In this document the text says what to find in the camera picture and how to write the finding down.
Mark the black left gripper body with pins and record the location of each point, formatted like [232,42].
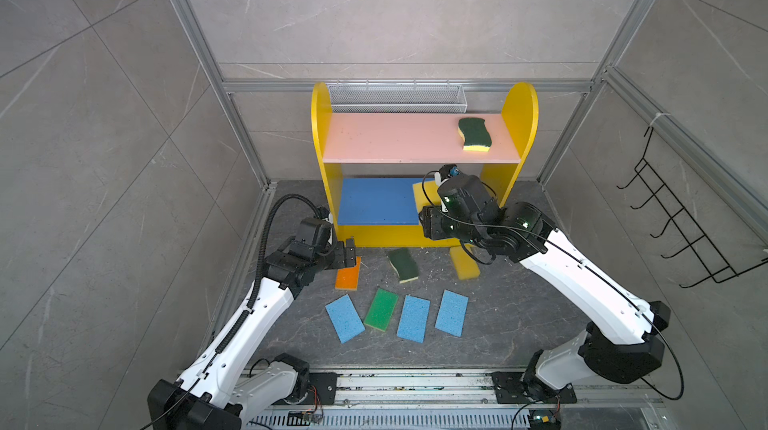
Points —
[333,257]

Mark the yellow sponge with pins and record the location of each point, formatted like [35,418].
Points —
[465,266]
[425,194]

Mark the blue sponge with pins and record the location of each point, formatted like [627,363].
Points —
[413,320]
[452,313]
[345,319]

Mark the green scouring sponge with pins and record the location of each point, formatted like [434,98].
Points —
[404,264]
[474,134]

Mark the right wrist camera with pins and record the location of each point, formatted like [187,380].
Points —
[448,171]

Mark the bright green sponge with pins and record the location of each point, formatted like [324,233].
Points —
[381,310]

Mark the blue sponge middle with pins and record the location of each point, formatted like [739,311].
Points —
[413,320]

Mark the aluminium frame profile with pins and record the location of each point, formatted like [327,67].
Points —
[201,48]

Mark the black wire hook rack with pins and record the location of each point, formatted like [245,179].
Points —
[696,241]

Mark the orange sponge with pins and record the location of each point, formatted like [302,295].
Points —
[347,279]

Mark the pink upper shelf board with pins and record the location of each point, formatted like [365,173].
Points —
[384,138]

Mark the wire mesh basket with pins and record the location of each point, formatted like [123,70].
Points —
[397,98]

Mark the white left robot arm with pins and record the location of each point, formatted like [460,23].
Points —
[212,393]

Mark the blue sponge right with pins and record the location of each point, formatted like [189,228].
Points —
[452,313]

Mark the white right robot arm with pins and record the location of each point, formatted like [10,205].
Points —
[623,340]

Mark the yellow shelf unit frame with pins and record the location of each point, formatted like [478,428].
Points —
[520,113]

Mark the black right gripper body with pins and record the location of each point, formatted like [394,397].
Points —
[441,226]

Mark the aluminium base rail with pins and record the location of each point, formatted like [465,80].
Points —
[443,398]

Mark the blue sponge far left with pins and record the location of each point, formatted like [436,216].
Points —
[345,319]

